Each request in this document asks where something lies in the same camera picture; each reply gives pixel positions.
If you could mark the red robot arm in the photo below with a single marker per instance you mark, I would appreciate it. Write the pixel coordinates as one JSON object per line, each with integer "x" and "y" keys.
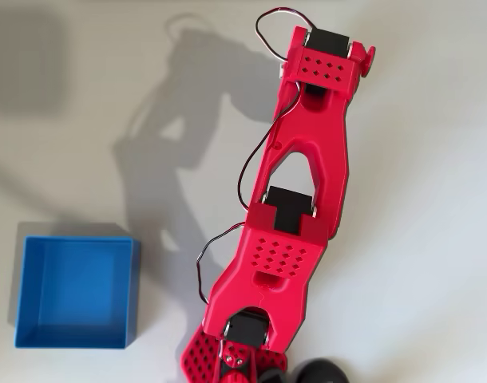
{"x": 327, "y": 131}

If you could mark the blue plastic box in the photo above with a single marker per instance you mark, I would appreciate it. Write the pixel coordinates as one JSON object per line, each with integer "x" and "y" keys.
{"x": 80, "y": 287}

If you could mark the black round base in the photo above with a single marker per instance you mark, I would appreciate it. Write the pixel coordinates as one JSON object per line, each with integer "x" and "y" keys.
{"x": 319, "y": 373}

